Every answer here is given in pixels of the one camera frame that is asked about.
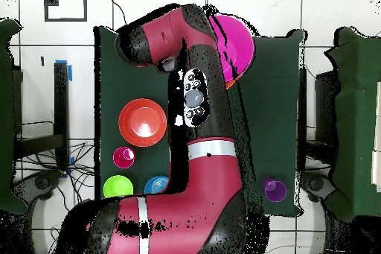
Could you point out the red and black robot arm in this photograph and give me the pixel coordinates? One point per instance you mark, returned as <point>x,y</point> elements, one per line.
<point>208,182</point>

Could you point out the orange bowl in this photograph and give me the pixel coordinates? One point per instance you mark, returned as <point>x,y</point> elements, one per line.
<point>229,84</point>

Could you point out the black stand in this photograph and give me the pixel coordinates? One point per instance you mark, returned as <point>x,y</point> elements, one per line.
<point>61,102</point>
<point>326,102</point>

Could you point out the white box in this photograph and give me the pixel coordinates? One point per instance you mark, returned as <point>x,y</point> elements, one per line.
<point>378,170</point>

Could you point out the blue tape strip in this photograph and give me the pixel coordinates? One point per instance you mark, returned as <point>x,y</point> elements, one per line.
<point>70,73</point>

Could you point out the small blue bowl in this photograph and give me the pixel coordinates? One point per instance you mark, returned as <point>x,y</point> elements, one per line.
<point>154,185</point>

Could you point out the red-orange bowl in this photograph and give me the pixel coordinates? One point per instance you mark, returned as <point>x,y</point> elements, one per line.
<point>131,123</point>

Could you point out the pink bowl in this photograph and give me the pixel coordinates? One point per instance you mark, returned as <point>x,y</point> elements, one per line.
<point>238,45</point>

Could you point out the dark green tablecloth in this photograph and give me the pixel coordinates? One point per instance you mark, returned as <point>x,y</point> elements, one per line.
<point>134,81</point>

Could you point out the purple cup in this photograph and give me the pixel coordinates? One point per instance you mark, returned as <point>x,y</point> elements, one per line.
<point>275,191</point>

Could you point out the crimson cup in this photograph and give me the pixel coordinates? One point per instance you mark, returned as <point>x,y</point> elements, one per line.
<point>120,158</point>

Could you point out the green cloth side table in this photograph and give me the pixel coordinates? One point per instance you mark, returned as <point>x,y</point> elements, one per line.
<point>6,117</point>
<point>357,117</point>

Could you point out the black wheeled base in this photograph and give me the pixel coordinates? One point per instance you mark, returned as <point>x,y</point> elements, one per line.
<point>315,184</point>
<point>43,182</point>

